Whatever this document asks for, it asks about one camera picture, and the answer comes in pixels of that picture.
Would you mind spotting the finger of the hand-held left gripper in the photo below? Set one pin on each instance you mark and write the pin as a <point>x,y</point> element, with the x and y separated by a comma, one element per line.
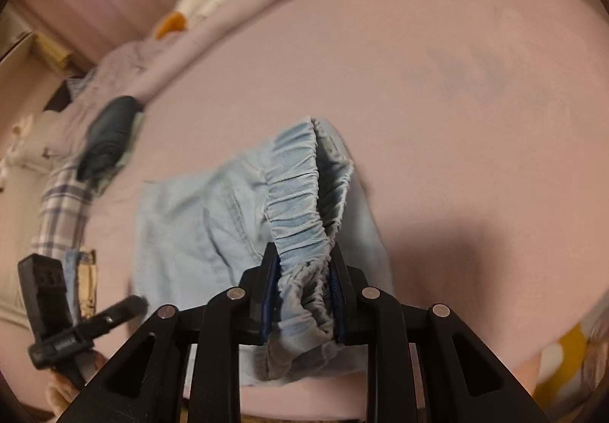
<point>116,309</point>

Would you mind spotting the person's left forearm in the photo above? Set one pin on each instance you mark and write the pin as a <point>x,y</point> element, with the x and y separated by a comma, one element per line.
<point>59,397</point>

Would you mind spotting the dark blue garment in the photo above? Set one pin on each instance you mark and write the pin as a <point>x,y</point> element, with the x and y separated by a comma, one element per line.
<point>107,137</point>

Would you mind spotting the yellow printed pants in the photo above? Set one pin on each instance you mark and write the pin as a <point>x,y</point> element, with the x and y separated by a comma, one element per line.
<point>86,280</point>

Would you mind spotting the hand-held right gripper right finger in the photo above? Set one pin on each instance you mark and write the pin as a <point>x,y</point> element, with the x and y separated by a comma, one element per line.
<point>336,304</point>

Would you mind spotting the light blue denim pants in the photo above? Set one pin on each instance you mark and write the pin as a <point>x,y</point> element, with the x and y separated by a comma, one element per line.
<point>190,223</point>

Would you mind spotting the pink quilt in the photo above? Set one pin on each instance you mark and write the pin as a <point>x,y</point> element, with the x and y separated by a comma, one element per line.
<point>190,61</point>

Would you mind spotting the white yellow printed fabric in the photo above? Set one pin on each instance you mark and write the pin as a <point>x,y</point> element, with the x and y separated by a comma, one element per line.
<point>571,361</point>

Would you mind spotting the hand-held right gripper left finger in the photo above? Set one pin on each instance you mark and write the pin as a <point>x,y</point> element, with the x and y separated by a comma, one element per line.
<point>269,292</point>

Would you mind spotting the blue jeans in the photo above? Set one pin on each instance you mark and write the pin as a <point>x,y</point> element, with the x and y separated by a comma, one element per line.
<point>70,275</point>

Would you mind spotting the plaid cloth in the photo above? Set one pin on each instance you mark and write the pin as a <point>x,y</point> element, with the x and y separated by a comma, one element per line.
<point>57,209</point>

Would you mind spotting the bed with pink sheet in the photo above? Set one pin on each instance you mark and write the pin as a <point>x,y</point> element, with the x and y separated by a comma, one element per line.
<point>452,118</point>

